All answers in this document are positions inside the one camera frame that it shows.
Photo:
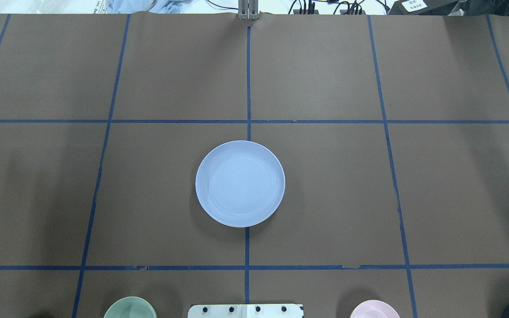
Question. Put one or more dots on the blue plate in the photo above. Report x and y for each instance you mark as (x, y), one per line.
(240, 183)

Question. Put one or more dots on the pink bowl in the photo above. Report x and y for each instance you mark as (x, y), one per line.
(374, 309)

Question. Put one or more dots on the green bowl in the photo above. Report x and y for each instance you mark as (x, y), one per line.
(131, 307)

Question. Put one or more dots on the light blue cloth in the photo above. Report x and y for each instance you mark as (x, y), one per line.
(154, 6)

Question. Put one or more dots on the black box with label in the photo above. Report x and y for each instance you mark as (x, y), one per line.
(423, 7)

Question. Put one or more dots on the clear plastic bag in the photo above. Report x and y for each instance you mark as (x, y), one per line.
(68, 6)

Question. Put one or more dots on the aluminium frame post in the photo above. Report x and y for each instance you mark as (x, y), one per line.
(248, 10)

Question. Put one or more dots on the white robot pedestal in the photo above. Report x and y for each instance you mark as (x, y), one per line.
(288, 310)

